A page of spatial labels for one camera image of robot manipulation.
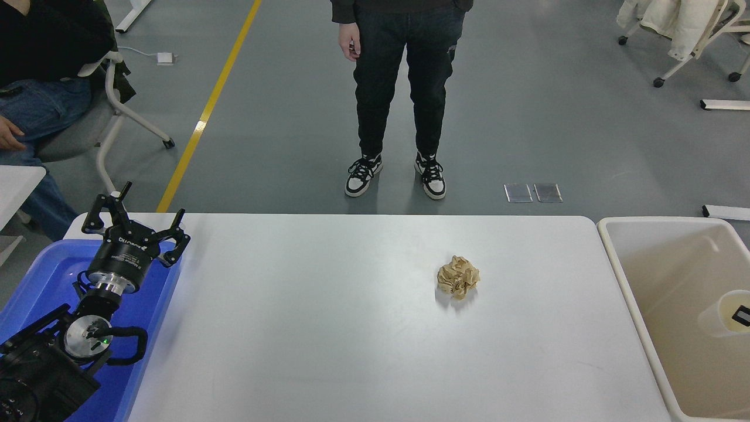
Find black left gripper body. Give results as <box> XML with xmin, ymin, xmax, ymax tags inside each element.
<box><xmin>88</xmin><ymin>226</ymin><xmax>161</xmax><ymax>292</ymax></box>

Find white paper cup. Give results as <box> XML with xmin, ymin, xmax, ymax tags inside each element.
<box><xmin>697</xmin><ymin>290</ymin><xmax>750</xmax><ymax>339</ymax></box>

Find tan paper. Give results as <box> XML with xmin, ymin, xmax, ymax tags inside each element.
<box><xmin>437</xmin><ymin>255</ymin><xmax>480</xmax><ymax>301</ymax></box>

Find person's hand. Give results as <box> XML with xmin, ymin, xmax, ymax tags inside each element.
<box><xmin>0</xmin><ymin>115</ymin><xmax>27</xmax><ymax>153</ymax></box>

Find person's right hand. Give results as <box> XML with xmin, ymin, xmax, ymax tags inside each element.
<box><xmin>338</xmin><ymin>22</ymin><xmax>361</xmax><ymax>62</ymax></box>

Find blue plastic tray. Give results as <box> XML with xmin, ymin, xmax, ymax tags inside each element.
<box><xmin>0</xmin><ymin>239</ymin><xmax>182</xmax><ymax>422</ymax></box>

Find large pale plastic bin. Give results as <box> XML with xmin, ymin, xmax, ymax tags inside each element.
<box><xmin>596</xmin><ymin>216</ymin><xmax>750</xmax><ymax>422</ymax></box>

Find grey office chair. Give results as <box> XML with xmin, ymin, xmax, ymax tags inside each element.
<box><xmin>35</xmin><ymin>50</ymin><xmax>175</xmax><ymax>197</ymax></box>

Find small white side table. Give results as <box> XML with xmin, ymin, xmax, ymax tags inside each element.
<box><xmin>0</xmin><ymin>166</ymin><xmax>46</xmax><ymax>267</ymax></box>

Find white table foot bar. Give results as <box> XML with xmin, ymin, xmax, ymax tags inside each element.
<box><xmin>701</xmin><ymin>204</ymin><xmax>750</xmax><ymax>222</ymax></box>
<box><xmin>699</xmin><ymin>98</ymin><xmax>750</xmax><ymax>111</ymax></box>
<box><xmin>114</xmin><ymin>0</ymin><xmax>153</xmax><ymax>33</ymax></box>

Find dark green jacket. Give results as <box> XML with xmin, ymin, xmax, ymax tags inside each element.
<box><xmin>94</xmin><ymin>0</ymin><xmax>137</xmax><ymax>104</ymax></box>

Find person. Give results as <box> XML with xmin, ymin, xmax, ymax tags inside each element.
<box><xmin>330</xmin><ymin>0</ymin><xmax>474</xmax><ymax>200</ymax></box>
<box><xmin>0</xmin><ymin>0</ymin><xmax>115</xmax><ymax>242</ymax></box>

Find white wheeled chair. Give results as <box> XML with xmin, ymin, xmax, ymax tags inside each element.
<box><xmin>617</xmin><ymin>0</ymin><xmax>750</xmax><ymax>89</ymax></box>

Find cream coat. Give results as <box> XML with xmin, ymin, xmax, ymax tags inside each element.
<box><xmin>616</xmin><ymin>0</ymin><xmax>727</xmax><ymax>62</ymax></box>

